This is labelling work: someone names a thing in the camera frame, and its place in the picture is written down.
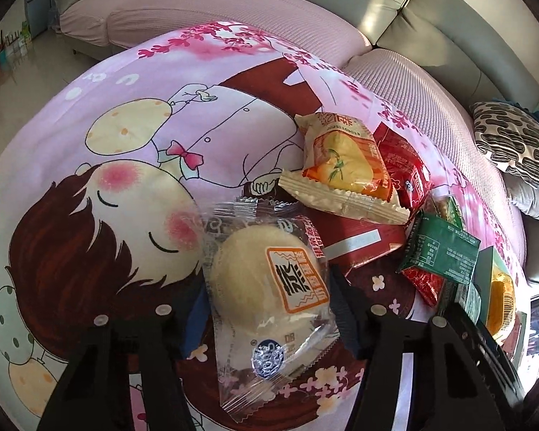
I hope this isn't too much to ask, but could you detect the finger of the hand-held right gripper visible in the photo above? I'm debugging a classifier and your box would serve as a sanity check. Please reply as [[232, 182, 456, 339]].
[[447, 298, 528, 418]]

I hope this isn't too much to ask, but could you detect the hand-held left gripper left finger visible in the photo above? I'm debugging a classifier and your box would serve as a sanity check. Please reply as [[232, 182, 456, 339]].
[[36, 278, 216, 431]]

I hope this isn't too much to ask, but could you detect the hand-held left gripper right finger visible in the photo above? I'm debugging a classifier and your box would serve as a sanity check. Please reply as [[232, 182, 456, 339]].
[[328, 264, 508, 431]]

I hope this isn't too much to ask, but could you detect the orange cake packet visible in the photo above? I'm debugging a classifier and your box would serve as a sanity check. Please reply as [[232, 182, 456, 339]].
[[485, 269, 517, 339]]

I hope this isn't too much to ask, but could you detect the pale green barcode snack packet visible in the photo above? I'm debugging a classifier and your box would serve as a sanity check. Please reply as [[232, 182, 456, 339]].
[[453, 283, 482, 324]]

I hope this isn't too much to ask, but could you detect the dark red striped packet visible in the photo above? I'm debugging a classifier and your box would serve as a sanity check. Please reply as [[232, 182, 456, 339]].
[[296, 209, 407, 274]]

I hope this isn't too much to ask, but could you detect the clear round bun packet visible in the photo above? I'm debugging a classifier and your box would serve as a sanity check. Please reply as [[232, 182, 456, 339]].
[[198, 198, 342, 414]]

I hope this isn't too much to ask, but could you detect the small shiny red packet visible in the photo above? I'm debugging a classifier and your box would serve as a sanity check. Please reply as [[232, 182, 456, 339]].
[[402, 266, 445, 308]]

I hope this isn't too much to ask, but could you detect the yellow cake packet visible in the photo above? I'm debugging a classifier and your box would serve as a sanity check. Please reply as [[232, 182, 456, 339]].
[[469, 247, 533, 364]]

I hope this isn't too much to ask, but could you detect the dark green snack packet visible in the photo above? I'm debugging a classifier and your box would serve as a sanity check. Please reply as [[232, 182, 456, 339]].
[[395, 210, 481, 286]]

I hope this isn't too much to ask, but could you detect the yellow orange pastry packet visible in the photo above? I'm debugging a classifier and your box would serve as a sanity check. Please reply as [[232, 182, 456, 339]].
[[278, 112, 409, 225]]

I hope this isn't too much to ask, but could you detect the gold green candy packet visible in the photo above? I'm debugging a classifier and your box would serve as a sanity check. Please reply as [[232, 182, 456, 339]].
[[431, 194, 465, 230]]

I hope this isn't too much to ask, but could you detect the red snack packet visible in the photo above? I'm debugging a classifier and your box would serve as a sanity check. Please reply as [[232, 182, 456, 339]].
[[372, 123, 432, 209]]

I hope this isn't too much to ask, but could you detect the grey cushion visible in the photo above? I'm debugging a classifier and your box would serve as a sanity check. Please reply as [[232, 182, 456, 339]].
[[505, 173, 539, 234]]

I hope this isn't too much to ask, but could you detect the black white patterned cushion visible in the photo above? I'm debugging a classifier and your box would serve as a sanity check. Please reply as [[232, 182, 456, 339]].
[[469, 101, 539, 196]]

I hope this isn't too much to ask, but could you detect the pink sofa cover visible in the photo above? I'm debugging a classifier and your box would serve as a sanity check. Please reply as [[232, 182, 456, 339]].
[[58, 0, 528, 279]]

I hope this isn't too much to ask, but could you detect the row of small floor containers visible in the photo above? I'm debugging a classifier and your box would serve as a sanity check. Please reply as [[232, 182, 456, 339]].
[[0, 20, 32, 77]]

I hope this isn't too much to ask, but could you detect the blue cabinet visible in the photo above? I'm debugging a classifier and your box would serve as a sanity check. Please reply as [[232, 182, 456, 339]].
[[24, 0, 79, 39]]

